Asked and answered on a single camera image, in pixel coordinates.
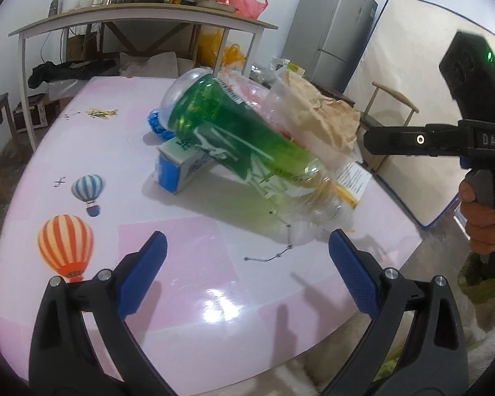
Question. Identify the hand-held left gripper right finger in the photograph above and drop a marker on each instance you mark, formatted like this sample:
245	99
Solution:
354	272

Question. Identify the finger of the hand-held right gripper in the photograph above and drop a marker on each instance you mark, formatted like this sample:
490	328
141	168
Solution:
404	140

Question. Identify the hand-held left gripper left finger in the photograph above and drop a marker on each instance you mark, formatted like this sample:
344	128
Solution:
144	268

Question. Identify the yellow white carton box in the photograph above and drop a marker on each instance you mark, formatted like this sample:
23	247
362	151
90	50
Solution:
354	177

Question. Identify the brown paper bag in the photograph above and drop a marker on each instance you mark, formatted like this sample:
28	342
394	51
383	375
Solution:
321	111

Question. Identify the blue white carton box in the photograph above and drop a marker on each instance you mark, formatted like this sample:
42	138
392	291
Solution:
177	165

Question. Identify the green plastic bottle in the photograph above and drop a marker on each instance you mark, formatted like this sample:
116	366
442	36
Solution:
231	132

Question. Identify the clear red print plastic wrapper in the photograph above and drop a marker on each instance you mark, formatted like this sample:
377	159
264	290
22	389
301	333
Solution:
247	90

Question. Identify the person's right forearm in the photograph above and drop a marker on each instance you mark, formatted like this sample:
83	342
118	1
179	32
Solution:
478	284

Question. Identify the person's right hand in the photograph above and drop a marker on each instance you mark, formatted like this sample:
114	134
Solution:
476	227

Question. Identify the wooden chair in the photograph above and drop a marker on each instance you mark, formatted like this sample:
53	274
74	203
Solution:
392	91

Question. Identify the beige mattress with blue edge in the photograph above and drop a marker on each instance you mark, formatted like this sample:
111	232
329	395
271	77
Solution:
404	70

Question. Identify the green white carton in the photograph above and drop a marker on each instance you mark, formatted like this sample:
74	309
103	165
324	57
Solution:
295	68

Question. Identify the pink balloon print tablecloth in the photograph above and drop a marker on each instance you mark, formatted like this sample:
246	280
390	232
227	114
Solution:
107	140

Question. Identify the grey refrigerator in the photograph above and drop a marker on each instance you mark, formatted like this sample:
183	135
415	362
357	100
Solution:
330	29

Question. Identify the yellow plastic bag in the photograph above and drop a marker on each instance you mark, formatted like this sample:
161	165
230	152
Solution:
231	55

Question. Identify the beige cushion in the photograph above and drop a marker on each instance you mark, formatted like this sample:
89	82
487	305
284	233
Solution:
148	64

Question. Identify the pink plastic bag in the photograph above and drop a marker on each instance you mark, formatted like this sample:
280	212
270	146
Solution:
243	4

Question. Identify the black cloth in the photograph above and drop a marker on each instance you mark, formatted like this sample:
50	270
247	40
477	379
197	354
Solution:
66	70

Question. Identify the brown cardboard box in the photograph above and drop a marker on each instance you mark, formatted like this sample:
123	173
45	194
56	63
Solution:
82	47

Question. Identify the wooden side table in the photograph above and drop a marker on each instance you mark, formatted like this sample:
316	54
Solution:
148	12

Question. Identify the glass bowl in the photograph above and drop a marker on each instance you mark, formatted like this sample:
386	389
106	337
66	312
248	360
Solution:
76	2

